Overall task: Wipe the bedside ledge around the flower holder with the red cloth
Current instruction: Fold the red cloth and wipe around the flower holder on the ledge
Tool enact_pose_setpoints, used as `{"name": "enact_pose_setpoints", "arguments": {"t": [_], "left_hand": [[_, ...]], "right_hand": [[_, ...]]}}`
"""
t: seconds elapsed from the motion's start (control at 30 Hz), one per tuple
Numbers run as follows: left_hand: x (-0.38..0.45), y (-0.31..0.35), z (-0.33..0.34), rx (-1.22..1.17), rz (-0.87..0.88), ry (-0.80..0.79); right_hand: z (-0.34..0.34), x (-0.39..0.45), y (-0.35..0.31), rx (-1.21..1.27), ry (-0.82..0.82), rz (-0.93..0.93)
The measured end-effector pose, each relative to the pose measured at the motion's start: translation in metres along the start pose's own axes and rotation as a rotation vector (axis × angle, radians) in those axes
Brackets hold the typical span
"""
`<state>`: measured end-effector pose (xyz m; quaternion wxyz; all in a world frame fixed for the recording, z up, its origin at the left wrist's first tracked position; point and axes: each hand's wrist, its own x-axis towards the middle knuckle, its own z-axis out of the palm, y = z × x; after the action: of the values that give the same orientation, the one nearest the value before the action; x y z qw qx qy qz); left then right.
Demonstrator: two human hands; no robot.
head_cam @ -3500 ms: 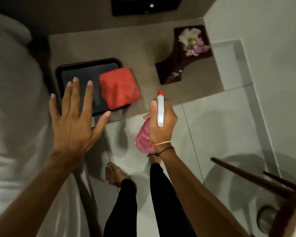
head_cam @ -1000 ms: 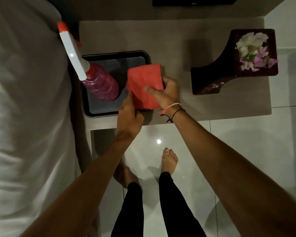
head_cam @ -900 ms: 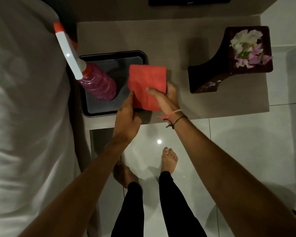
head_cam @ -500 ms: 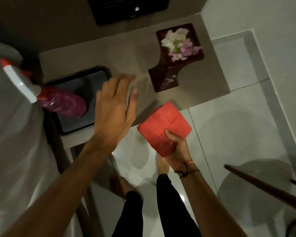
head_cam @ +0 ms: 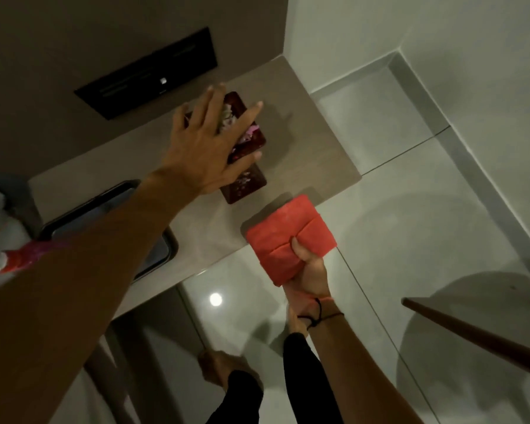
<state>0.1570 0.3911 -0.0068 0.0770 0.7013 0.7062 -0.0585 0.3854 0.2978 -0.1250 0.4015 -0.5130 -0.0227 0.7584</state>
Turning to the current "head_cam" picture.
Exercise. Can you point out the person's left hand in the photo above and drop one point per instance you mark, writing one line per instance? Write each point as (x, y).
(198, 150)

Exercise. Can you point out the person's right hand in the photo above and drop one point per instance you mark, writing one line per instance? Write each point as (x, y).
(309, 273)

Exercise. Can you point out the red cloth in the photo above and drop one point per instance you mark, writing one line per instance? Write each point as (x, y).
(287, 229)

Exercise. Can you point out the black rectangular tray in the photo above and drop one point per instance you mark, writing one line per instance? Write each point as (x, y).
(115, 198)

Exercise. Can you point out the pink spray bottle white nozzle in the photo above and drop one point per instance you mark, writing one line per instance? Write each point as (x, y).
(31, 253)

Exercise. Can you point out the person's right forearm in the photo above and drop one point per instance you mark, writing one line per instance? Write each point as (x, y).
(362, 375)

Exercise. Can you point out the person's left forearm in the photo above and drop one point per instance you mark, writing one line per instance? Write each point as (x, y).
(70, 304)

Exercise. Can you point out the person's right bare foot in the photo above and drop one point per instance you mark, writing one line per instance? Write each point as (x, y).
(297, 324)

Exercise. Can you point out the person's bare foot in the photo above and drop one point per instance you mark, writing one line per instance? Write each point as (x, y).
(221, 366)
(297, 324)

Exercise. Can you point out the person's right leg black trousers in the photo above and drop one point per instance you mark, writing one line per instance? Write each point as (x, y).
(307, 379)

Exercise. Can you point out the person's leg black trousers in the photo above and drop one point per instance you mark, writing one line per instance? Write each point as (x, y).
(307, 379)
(240, 401)

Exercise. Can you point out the person's left bare foot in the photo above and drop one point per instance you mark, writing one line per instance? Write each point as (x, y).
(221, 366)

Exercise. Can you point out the person's left leg black trousers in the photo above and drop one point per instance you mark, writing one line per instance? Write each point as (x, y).
(240, 401)

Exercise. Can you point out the dark floral tissue box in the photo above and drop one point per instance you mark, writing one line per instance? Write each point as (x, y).
(247, 176)

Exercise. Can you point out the brown wooden stick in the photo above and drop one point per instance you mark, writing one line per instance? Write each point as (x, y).
(481, 335)

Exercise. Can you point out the black wall switch panel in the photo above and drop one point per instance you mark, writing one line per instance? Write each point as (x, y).
(150, 75)

